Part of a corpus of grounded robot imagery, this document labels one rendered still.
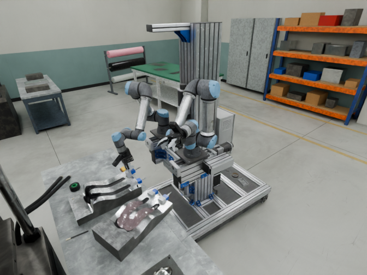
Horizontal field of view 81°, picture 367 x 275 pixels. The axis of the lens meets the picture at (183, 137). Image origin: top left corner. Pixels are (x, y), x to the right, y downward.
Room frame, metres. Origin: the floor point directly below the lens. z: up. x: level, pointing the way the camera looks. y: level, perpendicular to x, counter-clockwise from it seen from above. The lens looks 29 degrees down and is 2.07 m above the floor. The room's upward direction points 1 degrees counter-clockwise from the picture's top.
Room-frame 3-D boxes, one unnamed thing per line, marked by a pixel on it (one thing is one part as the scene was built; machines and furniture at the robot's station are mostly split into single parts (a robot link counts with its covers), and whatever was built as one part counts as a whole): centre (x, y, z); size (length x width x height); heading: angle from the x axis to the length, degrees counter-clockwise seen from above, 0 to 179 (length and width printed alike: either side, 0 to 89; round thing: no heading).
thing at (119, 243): (1.04, 0.35, 0.85); 0.50 x 0.26 x 0.11; 144
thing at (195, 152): (1.56, -0.07, 1.09); 0.15 x 0.15 x 0.10
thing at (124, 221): (1.05, 0.35, 0.90); 0.26 x 0.18 x 0.08; 144
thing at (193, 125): (1.27, -0.05, 1.43); 0.11 x 0.08 x 0.09; 149
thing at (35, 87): (4.93, 3.34, 0.46); 1.90 x 0.70 x 0.92; 36
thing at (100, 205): (1.28, 0.63, 0.87); 0.50 x 0.26 x 0.14; 126
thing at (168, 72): (5.59, 0.24, 0.51); 2.40 x 1.13 x 1.02; 40
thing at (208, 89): (1.49, -0.19, 1.41); 0.15 x 0.12 x 0.55; 59
